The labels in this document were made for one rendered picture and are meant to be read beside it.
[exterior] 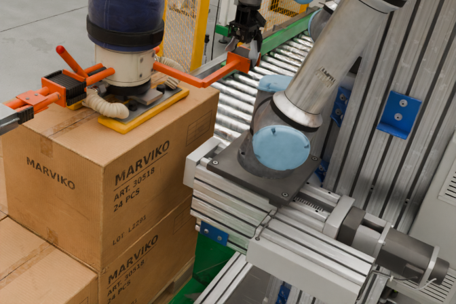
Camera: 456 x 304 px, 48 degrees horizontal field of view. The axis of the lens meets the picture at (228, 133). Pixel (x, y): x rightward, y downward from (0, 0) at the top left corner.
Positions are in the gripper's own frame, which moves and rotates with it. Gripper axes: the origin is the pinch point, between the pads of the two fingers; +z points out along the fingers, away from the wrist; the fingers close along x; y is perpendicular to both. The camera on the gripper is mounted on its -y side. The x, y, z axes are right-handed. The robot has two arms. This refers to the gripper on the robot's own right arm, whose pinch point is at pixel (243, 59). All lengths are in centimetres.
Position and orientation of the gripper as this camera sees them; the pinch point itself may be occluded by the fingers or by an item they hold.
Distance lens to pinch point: 173.7
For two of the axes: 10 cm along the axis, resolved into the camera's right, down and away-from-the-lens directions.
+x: 8.6, 3.6, -3.5
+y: -4.9, 4.0, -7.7
